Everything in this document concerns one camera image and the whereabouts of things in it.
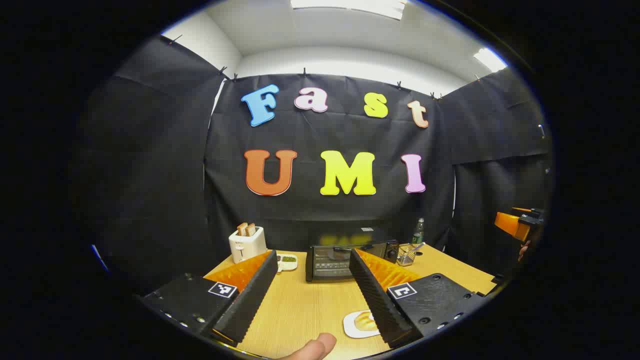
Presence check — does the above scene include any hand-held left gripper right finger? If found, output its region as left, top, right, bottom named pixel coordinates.
left=348, top=248, right=488, bottom=349

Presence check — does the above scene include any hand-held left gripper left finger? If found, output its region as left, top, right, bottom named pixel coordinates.
left=140, top=250, right=279, bottom=347

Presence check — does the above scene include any golden croissant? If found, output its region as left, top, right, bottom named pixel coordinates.
left=354, top=313, right=378, bottom=333

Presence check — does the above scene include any black electric oven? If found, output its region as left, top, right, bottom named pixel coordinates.
left=305, top=240, right=400, bottom=283

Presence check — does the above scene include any white plate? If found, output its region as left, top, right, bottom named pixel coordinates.
left=343, top=310, right=382, bottom=339

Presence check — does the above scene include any white toaster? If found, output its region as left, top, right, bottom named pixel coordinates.
left=228, top=227, right=267, bottom=264

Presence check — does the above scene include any small ceiling light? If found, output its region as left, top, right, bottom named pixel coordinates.
left=473, top=47, right=508, bottom=73

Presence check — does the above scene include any black backdrop cloth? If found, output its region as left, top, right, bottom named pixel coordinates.
left=75, top=35, right=553, bottom=296

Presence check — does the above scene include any wire mesh holder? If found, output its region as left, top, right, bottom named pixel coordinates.
left=397, top=243, right=418, bottom=267

